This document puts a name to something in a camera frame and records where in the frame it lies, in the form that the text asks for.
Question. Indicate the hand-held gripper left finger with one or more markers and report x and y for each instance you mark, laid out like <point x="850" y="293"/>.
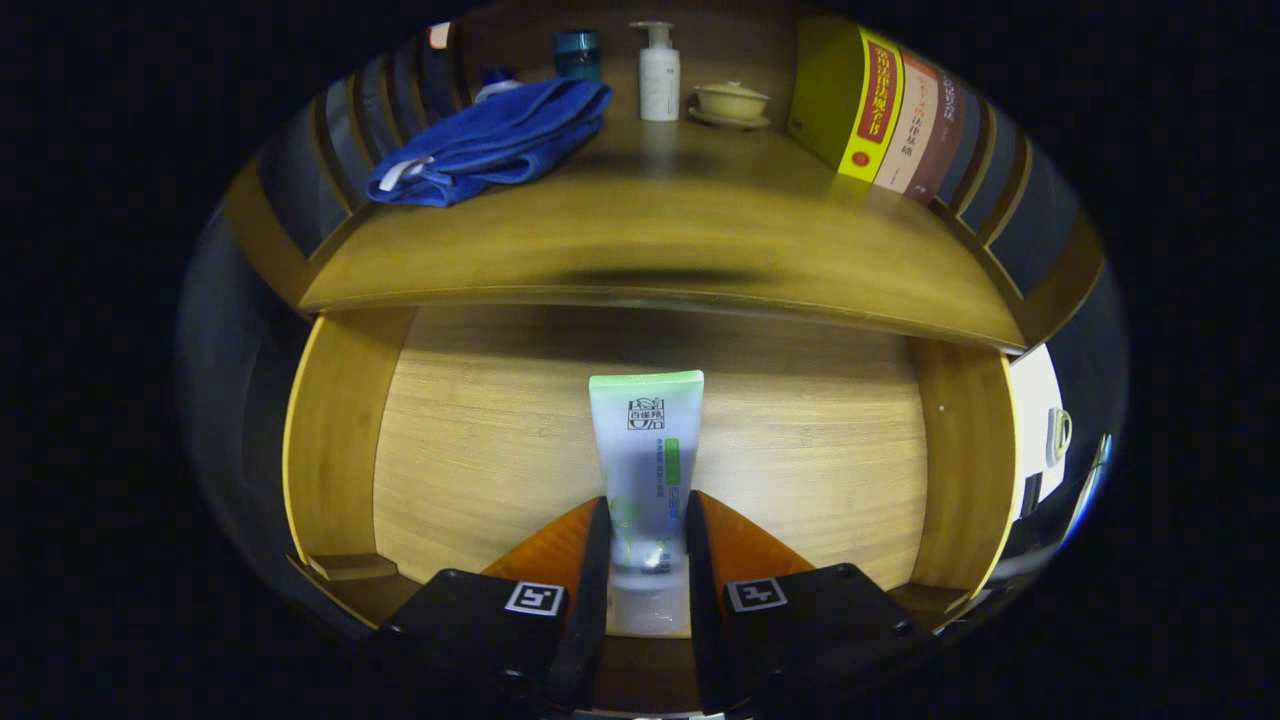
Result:
<point x="470" y="640"/>

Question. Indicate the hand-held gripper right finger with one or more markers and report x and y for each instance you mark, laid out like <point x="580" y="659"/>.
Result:
<point x="830" y="630"/>

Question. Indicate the wooden drawer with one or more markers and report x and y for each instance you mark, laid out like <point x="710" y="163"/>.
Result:
<point x="480" y="440"/>

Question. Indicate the white and green tube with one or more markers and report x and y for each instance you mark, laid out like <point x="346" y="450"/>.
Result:
<point x="645" y="450"/>

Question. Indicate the wooden countertop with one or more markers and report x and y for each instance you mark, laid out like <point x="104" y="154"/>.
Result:
<point x="680" y="220"/>

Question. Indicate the wooden cabinet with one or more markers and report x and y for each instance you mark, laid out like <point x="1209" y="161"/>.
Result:
<point x="280" y="230"/>

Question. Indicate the blue towel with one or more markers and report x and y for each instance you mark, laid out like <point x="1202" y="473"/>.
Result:
<point x="490" y="145"/>

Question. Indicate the brown book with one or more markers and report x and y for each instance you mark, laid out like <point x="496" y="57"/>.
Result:
<point x="945" y="135"/>

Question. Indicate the orange and white book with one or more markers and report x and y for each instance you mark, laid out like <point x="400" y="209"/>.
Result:
<point x="910" y="125"/>

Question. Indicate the yellow book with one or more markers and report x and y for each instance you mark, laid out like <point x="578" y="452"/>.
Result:
<point x="835" y="100"/>

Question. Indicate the beige lidded ceramic cup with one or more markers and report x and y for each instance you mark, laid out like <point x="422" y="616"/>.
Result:
<point x="731" y="103"/>

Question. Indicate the small blue bottle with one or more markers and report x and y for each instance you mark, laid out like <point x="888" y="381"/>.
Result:
<point x="497" y="82"/>

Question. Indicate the white pump bottle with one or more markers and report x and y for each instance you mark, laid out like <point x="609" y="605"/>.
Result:
<point x="659" y="85"/>

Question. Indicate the teal jar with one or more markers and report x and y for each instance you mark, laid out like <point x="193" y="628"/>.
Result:
<point x="578" y="55"/>

